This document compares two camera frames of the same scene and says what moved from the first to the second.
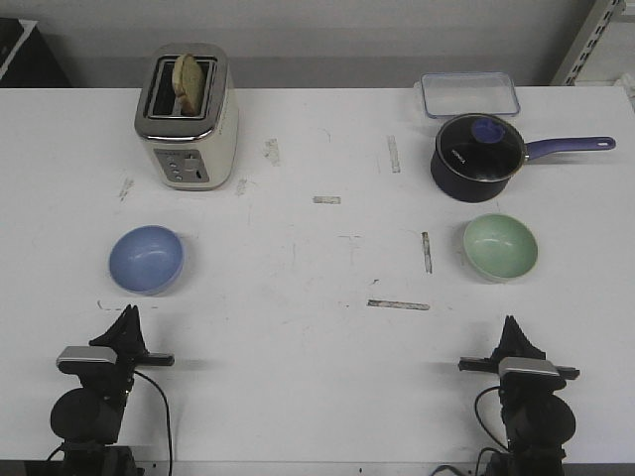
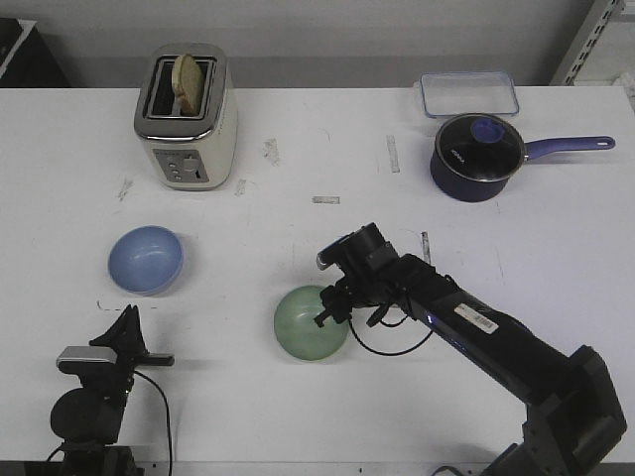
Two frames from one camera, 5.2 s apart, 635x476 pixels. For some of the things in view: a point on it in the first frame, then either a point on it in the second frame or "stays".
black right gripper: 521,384 → 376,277
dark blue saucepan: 475,155 stays
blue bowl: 146,259 stays
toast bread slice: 189,84 stays
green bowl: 500,246 → 297,330
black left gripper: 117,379 stays
